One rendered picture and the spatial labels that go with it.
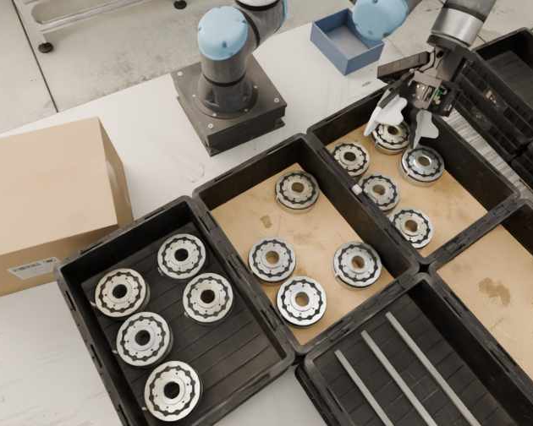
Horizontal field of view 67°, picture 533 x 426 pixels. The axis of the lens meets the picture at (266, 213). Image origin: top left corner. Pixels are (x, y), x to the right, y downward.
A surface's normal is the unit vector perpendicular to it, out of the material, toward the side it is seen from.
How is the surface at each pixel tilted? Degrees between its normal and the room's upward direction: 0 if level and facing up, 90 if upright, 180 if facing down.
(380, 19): 90
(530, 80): 0
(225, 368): 0
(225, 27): 8
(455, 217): 0
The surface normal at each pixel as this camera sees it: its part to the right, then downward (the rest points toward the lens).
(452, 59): -0.80, -0.06
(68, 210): 0.03, -0.45
